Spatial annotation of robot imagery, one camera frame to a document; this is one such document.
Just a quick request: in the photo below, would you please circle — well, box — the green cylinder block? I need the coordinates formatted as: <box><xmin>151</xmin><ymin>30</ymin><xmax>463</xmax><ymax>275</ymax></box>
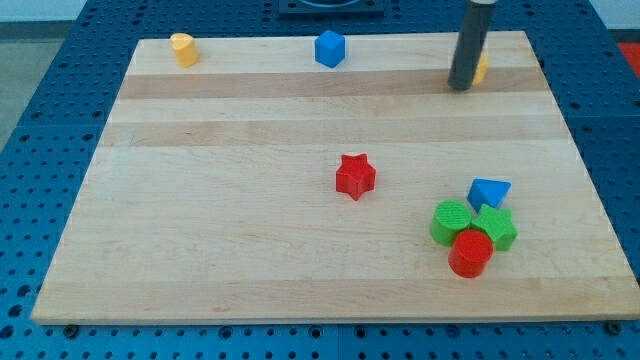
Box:
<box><xmin>429</xmin><ymin>200</ymin><xmax>472</xmax><ymax>247</ymax></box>

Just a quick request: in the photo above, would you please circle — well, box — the wooden board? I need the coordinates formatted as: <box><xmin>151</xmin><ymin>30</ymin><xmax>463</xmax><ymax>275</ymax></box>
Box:
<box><xmin>31</xmin><ymin>31</ymin><xmax>639</xmax><ymax>325</ymax></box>

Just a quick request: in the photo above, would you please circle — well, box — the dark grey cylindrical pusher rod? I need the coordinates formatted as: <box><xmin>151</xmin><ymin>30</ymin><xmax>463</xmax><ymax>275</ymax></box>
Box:
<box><xmin>448</xmin><ymin>0</ymin><xmax>497</xmax><ymax>91</ymax></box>

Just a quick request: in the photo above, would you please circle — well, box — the yellow block behind rod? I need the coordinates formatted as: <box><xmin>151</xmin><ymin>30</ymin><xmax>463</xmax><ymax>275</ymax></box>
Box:
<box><xmin>472</xmin><ymin>52</ymin><xmax>489</xmax><ymax>86</ymax></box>

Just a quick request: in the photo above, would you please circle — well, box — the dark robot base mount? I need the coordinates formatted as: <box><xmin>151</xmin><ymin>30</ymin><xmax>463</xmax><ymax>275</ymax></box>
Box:
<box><xmin>276</xmin><ymin>0</ymin><xmax>385</xmax><ymax>17</ymax></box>

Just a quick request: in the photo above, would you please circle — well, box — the yellow block top left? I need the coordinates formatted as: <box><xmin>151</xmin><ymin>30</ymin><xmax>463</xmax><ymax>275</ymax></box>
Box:
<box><xmin>170</xmin><ymin>33</ymin><xmax>200</xmax><ymax>68</ymax></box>

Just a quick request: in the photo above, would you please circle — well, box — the blue triangle block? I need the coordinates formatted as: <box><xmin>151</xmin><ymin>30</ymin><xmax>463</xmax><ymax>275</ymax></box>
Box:
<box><xmin>467</xmin><ymin>178</ymin><xmax>512</xmax><ymax>213</ymax></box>

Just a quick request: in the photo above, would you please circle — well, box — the red star block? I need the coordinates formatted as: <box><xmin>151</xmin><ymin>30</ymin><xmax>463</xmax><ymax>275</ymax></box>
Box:
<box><xmin>335</xmin><ymin>153</ymin><xmax>376</xmax><ymax>201</ymax></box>

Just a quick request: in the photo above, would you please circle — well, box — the red cylinder block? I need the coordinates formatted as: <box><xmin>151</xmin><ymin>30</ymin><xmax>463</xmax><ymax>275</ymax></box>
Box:
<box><xmin>448</xmin><ymin>229</ymin><xmax>494</xmax><ymax>278</ymax></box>

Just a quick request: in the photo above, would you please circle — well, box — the blue cube block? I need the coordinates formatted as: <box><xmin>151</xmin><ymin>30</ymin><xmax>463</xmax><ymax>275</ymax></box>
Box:
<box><xmin>314</xmin><ymin>30</ymin><xmax>346</xmax><ymax>68</ymax></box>

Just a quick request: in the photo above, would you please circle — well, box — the green star block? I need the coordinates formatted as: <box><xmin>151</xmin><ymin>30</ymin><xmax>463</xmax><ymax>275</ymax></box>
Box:
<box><xmin>471</xmin><ymin>204</ymin><xmax>518</xmax><ymax>251</ymax></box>

